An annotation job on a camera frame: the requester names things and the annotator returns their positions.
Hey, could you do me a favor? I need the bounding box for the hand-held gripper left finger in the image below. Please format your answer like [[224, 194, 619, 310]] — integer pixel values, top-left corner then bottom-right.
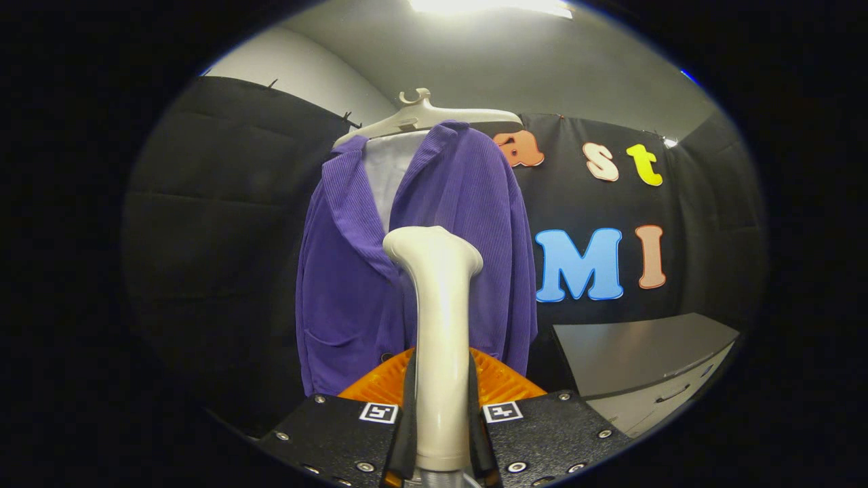
[[258, 347, 418, 488]]

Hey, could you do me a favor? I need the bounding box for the grey cabinet with dark top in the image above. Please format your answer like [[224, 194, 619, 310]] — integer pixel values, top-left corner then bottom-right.
[[551, 312, 740, 438]]

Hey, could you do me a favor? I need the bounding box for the white garment steamer head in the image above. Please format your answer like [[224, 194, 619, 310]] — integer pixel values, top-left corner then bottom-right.
[[382, 226, 484, 473]]

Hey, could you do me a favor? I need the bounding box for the white plastic clothes hanger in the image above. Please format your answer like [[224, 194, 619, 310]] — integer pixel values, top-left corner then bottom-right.
[[331, 87, 524, 150]]

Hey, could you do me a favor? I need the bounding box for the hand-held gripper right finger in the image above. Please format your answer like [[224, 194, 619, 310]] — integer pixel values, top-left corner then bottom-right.
[[468, 347, 635, 488]]

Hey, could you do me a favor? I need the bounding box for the long rectangular ceiling light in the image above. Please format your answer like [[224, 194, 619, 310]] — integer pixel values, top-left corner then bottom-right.
[[409, 0, 574, 19]]

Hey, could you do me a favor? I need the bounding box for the purple corduroy jacket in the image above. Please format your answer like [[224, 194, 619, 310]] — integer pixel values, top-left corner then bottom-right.
[[296, 121, 538, 397]]

